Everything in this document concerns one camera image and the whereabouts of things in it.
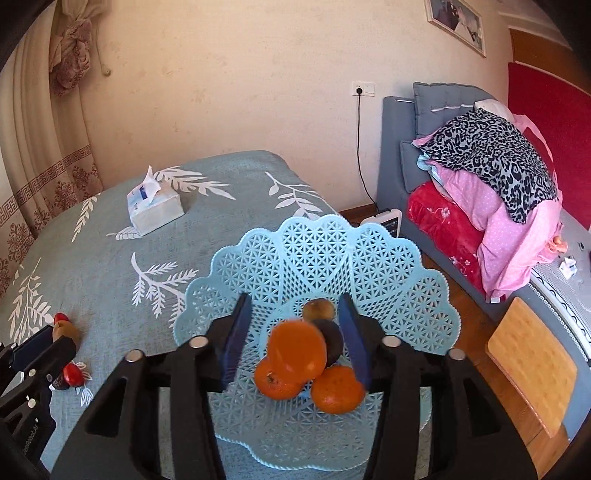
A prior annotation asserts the red floral blanket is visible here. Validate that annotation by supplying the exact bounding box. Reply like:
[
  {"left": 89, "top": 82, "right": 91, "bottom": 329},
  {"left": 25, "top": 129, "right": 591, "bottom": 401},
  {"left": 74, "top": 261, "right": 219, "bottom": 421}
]
[{"left": 406, "top": 181, "right": 489, "bottom": 292}]

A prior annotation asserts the smooth orange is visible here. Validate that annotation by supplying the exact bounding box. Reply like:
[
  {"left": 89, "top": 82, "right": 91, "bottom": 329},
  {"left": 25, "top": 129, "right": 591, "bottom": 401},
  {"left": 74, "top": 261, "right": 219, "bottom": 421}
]
[
  {"left": 254, "top": 357, "right": 305, "bottom": 401},
  {"left": 268, "top": 319, "right": 328, "bottom": 381}
]

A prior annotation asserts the framed wall picture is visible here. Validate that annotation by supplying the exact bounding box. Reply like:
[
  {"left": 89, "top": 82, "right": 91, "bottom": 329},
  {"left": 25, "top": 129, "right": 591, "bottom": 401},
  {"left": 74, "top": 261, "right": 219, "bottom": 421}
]
[{"left": 425, "top": 0, "right": 487, "bottom": 59}]

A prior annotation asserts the black power cable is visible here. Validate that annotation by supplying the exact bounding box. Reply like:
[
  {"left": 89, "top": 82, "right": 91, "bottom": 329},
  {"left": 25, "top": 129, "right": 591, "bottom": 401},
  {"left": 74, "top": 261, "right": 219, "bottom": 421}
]
[{"left": 355, "top": 95, "right": 380, "bottom": 209}]

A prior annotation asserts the white pillow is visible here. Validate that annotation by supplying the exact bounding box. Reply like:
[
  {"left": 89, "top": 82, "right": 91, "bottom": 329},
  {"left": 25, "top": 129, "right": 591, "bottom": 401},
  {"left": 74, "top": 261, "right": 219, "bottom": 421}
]
[{"left": 473, "top": 99, "right": 516, "bottom": 123}]

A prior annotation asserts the tissue pack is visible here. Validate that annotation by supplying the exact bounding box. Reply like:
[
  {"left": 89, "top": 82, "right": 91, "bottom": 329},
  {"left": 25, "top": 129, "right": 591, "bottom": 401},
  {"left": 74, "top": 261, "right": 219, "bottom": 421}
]
[{"left": 127, "top": 166, "right": 185, "bottom": 237}]

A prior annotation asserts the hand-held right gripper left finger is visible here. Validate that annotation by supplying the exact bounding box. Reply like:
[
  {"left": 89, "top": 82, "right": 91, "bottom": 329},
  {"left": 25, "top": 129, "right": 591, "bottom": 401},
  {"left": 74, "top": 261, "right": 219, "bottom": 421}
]
[{"left": 50, "top": 292, "right": 253, "bottom": 480}]

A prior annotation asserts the pile of blankets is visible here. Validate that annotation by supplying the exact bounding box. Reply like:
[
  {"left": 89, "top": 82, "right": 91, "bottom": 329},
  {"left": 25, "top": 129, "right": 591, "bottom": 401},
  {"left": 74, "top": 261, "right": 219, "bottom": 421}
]
[{"left": 412, "top": 113, "right": 565, "bottom": 304}]

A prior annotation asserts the wooden stool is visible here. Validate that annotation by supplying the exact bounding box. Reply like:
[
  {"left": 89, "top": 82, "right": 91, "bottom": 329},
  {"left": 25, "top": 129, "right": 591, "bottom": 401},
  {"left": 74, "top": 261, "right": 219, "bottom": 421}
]
[{"left": 486, "top": 296, "right": 579, "bottom": 438}]

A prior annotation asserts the red wall panel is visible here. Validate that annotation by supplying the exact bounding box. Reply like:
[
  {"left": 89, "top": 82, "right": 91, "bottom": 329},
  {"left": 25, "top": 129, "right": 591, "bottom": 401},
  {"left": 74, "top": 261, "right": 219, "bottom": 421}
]
[{"left": 508, "top": 62, "right": 591, "bottom": 259}]

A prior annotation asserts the light blue plastic basket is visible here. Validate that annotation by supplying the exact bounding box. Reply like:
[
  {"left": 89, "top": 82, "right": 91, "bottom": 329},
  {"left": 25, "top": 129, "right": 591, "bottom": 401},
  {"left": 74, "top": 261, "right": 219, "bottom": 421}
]
[{"left": 173, "top": 215, "right": 462, "bottom": 472}]

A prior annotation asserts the leaf print grey tablecloth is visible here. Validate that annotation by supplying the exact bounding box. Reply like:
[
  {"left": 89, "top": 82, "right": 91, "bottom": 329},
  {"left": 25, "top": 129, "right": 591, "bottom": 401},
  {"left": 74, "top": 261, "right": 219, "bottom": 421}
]
[{"left": 0, "top": 150, "right": 435, "bottom": 480}]

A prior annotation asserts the blue grey sofa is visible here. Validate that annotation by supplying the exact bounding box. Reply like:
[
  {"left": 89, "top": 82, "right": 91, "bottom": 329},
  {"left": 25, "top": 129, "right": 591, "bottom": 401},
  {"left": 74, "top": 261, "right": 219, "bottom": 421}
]
[{"left": 376, "top": 95, "right": 591, "bottom": 365}]

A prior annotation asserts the bumpy mandarin orange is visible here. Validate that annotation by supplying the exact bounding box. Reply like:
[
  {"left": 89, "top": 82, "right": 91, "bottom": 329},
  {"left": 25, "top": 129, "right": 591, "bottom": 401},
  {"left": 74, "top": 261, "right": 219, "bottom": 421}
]
[{"left": 310, "top": 364, "right": 368, "bottom": 415}]

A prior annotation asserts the white lace cloth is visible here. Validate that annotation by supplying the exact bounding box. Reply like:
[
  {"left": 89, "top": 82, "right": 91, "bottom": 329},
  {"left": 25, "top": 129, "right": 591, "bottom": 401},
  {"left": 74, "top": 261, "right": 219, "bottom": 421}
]
[{"left": 530, "top": 257, "right": 591, "bottom": 358}]

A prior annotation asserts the beige patterned curtain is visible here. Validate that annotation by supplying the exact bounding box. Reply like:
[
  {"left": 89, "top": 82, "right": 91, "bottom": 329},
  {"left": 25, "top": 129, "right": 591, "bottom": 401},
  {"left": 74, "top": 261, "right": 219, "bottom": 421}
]
[{"left": 0, "top": 0, "right": 106, "bottom": 296}]

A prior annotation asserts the white floor heater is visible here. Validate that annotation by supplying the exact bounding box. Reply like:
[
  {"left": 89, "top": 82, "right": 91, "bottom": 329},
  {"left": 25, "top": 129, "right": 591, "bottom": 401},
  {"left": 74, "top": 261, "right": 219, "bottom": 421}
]
[{"left": 360, "top": 208, "right": 404, "bottom": 239}]

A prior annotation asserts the large dark avocado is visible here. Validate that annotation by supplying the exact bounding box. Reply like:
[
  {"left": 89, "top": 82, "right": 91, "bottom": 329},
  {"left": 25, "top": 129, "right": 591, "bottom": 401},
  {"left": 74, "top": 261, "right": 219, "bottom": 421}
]
[{"left": 316, "top": 320, "right": 345, "bottom": 368}]

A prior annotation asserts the curtain tieback tassel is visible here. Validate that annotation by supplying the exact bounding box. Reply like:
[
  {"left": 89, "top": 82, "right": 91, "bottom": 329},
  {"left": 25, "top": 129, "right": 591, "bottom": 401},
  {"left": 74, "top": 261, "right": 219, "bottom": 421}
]
[{"left": 48, "top": 18, "right": 112, "bottom": 97}]

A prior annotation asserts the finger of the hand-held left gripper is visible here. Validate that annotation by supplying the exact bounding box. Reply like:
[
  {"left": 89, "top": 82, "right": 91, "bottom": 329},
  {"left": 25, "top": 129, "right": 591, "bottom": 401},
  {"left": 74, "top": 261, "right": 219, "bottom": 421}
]
[
  {"left": 0, "top": 325, "right": 55, "bottom": 372},
  {"left": 21, "top": 337, "right": 78, "bottom": 398}
]

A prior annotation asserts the brown kiwi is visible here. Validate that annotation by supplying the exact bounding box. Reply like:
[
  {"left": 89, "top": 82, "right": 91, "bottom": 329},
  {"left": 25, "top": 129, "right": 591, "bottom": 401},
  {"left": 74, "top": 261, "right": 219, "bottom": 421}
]
[
  {"left": 302, "top": 298, "right": 336, "bottom": 322},
  {"left": 52, "top": 320, "right": 80, "bottom": 352}
]

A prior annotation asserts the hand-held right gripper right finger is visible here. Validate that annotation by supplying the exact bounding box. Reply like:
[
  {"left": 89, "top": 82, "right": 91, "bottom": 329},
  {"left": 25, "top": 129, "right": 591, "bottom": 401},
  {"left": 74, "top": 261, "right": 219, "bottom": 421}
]
[{"left": 338, "top": 294, "right": 539, "bottom": 480}]

